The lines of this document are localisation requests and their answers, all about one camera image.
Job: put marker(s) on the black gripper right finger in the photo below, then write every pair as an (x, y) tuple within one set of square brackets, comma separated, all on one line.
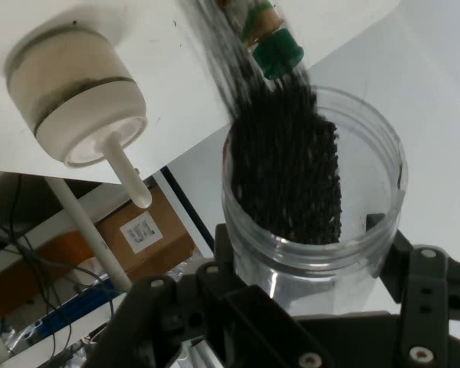
[(425, 306)]

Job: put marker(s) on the white frame bar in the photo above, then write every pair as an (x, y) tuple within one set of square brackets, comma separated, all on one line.
[(88, 230)]

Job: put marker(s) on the orange box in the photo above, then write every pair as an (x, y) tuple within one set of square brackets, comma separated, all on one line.
[(7, 283)]

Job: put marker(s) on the black seeds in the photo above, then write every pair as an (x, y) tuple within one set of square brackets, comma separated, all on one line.
[(287, 161)]

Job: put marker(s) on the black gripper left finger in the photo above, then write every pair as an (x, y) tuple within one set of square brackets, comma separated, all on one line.
[(253, 310)]

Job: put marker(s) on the clear plastic jar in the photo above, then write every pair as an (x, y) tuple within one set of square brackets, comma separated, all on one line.
[(368, 172)]

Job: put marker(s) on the spice bottle green cap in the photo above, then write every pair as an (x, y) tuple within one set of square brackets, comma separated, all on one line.
[(278, 53)]

